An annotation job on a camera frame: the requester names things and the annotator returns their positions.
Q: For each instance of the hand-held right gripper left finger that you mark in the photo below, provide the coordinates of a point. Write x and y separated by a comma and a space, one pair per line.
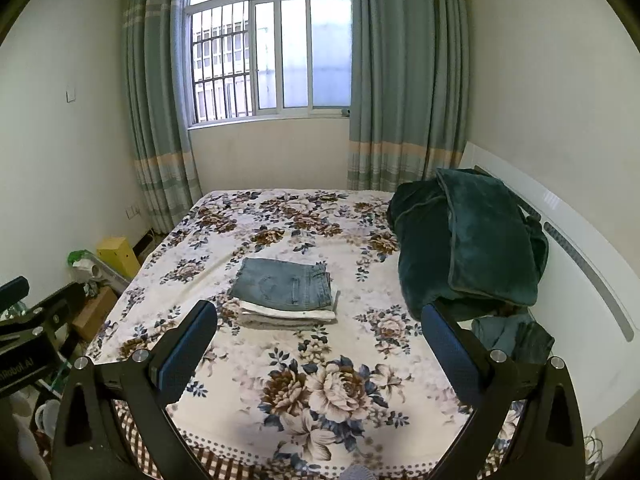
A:
189, 347

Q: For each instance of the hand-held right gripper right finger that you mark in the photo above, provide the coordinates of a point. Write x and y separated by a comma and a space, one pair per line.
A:
450, 355

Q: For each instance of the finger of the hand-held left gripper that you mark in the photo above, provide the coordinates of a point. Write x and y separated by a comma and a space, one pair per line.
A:
57, 305
12, 292

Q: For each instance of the folded grey pants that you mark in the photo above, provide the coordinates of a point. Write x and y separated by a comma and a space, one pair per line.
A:
270, 323

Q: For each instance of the folded blue jeans pants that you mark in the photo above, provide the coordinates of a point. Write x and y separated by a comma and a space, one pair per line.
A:
280, 282

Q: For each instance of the folded white pants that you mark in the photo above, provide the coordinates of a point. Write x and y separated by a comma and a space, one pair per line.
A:
320, 314

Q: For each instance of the brown cardboard box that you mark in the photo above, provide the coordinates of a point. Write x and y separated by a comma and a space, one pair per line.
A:
92, 312

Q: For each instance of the green plastic bag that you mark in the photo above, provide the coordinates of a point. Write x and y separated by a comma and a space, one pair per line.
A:
80, 259

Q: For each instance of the teal grey cloth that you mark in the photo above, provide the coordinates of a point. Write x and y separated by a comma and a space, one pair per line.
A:
505, 335

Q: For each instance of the white plastic container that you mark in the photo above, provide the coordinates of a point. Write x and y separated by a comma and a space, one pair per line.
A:
42, 420

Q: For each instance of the yellow box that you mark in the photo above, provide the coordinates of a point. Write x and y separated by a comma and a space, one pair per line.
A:
117, 256

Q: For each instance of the dark green plush blanket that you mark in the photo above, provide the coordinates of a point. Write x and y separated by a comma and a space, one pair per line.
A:
470, 240

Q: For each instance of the floral bed sheet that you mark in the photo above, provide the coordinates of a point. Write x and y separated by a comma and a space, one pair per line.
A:
235, 240

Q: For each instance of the white bed headboard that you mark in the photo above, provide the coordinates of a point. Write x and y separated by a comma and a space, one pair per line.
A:
590, 285

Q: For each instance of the teal striped curtain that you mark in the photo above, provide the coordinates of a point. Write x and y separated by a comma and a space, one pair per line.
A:
410, 75
155, 110

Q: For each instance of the white framed window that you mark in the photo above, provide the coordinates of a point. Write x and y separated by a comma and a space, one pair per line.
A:
270, 40

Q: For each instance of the white wall socket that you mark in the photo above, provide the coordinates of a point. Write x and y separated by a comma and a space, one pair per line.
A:
133, 211

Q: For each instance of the white wall switch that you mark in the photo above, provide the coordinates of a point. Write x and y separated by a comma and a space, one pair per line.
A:
71, 94

